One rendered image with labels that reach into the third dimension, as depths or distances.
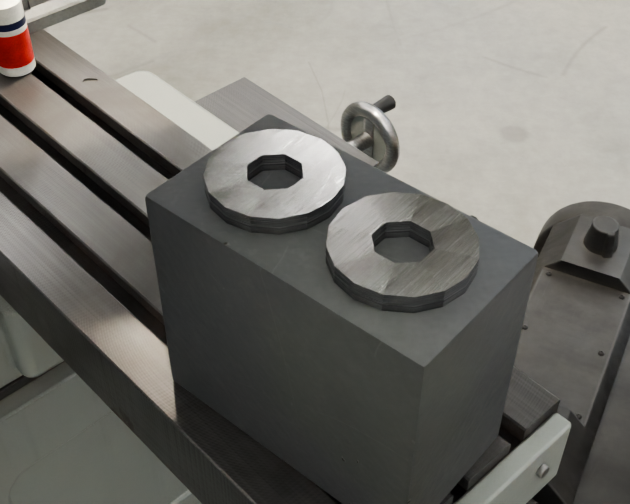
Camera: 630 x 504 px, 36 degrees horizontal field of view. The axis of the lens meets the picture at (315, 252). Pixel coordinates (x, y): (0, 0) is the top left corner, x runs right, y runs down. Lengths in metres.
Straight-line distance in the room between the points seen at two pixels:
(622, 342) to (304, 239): 0.79
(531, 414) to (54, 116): 0.57
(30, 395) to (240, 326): 0.48
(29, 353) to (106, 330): 0.20
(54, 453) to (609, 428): 0.65
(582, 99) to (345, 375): 2.26
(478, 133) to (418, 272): 2.06
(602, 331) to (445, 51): 1.72
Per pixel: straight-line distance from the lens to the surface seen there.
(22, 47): 1.09
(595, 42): 3.05
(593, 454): 1.21
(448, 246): 0.57
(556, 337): 1.28
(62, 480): 1.20
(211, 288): 0.62
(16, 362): 1.01
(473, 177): 2.45
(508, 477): 0.73
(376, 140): 1.46
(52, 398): 1.08
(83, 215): 0.91
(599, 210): 1.47
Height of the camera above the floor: 1.52
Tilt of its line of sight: 44 degrees down
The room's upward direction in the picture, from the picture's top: straight up
